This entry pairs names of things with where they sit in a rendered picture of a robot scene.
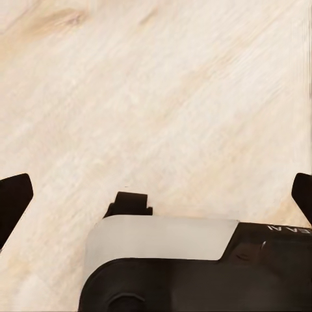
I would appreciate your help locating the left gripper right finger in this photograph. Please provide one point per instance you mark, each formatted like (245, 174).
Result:
(302, 194)

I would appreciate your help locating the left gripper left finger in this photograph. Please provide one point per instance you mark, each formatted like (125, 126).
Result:
(16, 193)

